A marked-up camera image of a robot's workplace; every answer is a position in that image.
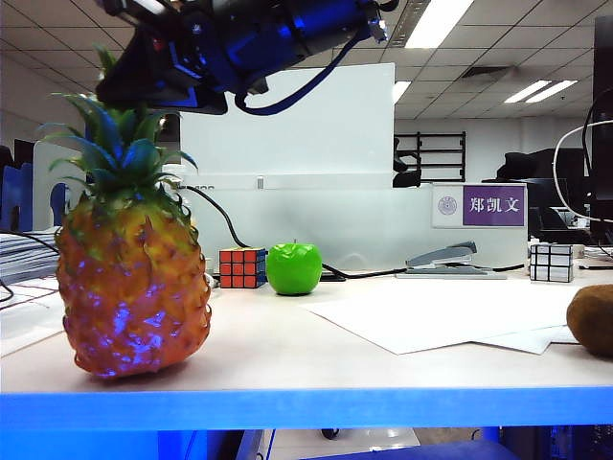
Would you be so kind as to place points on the orange plastic pineapple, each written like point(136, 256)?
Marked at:
point(129, 287)

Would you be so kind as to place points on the small white paper sheet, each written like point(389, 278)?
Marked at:
point(531, 342)

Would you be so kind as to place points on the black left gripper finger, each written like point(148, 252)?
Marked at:
point(134, 76)
point(196, 101)

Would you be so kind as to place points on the black high-back chair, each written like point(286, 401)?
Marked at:
point(531, 167)

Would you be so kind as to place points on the black shelf rack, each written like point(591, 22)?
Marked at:
point(443, 158)

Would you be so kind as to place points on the grey stapler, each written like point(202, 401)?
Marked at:
point(445, 256)

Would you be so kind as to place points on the printed paper stack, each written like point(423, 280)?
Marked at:
point(29, 297)

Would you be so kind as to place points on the blue file holder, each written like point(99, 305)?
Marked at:
point(12, 201)

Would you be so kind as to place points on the colourful Rubik's cube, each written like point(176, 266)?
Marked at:
point(242, 268)

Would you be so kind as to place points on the distant ceiling light pair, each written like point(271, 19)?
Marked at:
point(541, 91)

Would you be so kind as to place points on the frosted glass desk partition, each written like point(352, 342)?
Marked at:
point(383, 230)

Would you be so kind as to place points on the white file divider panel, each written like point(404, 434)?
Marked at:
point(48, 158)

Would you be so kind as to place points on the large white paper sheet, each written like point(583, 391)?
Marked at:
point(440, 311)

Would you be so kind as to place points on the small grey partition clip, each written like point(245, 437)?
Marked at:
point(260, 183)

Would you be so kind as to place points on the white whiteboard panel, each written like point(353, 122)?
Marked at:
point(311, 139)

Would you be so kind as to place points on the wide ceiling light panel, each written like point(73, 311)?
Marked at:
point(438, 24)

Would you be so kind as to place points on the purple and white name plate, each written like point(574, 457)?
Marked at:
point(493, 206)

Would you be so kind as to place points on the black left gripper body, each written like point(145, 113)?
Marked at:
point(225, 43)

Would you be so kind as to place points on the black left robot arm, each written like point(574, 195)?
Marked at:
point(325, 24)

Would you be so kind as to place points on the black office chair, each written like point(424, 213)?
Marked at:
point(404, 172)

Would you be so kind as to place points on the silver mirror cube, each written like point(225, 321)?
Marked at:
point(551, 262)

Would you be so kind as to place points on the green plastic apple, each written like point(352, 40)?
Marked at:
point(294, 268)

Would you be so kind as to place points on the brown kiwi fruit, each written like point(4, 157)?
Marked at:
point(594, 321)

